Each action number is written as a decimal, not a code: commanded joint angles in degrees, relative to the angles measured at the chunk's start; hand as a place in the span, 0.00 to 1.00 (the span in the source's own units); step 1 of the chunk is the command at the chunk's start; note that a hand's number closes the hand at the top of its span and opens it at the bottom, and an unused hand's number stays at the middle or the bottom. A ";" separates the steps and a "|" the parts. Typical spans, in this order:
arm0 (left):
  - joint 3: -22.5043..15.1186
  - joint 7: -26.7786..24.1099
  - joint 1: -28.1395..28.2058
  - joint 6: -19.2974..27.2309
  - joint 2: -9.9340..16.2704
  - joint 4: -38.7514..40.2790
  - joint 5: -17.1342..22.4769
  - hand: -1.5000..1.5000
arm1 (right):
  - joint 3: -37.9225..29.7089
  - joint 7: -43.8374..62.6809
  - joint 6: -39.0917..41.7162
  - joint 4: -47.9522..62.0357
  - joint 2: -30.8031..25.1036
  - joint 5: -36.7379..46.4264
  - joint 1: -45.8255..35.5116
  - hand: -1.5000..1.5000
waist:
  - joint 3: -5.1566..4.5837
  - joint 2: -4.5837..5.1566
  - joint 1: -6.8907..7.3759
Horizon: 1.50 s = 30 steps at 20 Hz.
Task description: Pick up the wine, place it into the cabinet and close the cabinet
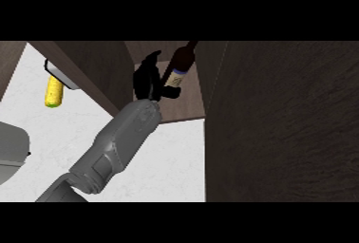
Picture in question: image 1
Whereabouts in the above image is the dark wooden cabinet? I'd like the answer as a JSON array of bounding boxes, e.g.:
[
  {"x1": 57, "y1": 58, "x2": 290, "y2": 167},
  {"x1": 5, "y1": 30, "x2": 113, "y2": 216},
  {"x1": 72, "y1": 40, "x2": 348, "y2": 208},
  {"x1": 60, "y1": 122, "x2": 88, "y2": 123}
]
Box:
[{"x1": 125, "y1": 40, "x2": 208, "y2": 124}]

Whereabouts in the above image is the large dark wooden cabinet door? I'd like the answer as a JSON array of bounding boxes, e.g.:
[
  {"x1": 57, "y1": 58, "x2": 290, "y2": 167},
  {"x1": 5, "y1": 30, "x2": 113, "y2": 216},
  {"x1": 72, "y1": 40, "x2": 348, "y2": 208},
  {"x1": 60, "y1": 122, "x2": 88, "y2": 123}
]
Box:
[{"x1": 193, "y1": 40, "x2": 359, "y2": 203}]

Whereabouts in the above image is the yellow corn cob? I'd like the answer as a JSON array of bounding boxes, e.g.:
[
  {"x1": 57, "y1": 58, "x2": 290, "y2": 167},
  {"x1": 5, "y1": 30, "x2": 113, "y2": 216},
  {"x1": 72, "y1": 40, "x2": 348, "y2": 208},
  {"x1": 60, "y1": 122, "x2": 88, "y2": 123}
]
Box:
[{"x1": 44, "y1": 74, "x2": 66, "y2": 109}]

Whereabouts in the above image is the small dark wooden cabinet door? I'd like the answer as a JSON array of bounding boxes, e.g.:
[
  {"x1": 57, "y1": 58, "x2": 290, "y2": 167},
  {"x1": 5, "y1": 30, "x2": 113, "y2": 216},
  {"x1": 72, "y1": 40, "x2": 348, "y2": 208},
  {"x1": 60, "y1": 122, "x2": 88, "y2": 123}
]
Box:
[{"x1": 27, "y1": 40, "x2": 137, "y2": 118}]

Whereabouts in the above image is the grey rounded appliance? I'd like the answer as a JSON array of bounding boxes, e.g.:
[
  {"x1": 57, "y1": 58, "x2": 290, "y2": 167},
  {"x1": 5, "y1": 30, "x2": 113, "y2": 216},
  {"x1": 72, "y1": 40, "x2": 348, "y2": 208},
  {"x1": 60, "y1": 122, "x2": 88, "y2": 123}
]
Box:
[{"x1": 0, "y1": 121, "x2": 33, "y2": 187}]

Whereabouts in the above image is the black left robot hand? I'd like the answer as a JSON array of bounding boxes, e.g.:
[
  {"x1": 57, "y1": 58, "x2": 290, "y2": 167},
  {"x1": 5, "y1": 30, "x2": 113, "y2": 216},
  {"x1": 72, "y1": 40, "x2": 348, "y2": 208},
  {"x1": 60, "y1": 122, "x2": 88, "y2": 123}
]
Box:
[{"x1": 134, "y1": 49, "x2": 182, "y2": 103}]

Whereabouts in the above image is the silver door handle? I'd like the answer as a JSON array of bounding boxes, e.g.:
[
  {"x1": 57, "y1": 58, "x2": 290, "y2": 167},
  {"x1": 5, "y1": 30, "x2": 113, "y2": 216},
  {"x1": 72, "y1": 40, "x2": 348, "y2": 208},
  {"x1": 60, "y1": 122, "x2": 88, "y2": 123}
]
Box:
[{"x1": 44, "y1": 58, "x2": 82, "y2": 91}]

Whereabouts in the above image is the dark wine bottle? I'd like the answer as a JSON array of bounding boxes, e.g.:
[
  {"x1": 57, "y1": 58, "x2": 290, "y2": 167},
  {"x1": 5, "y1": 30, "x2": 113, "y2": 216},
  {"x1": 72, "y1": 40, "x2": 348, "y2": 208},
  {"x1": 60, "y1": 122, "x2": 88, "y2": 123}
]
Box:
[{"x1": 160, "y1": 40, "x2": 200, "y2": 90}]

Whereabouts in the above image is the dark wooden panel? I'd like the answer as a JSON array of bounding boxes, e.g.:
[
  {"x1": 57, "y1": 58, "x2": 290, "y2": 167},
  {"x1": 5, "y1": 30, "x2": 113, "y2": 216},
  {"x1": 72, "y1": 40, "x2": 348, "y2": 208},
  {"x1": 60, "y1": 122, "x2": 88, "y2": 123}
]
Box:
[{"x1": 0, "y1": 40, "x2": 29, "y2": 103}]

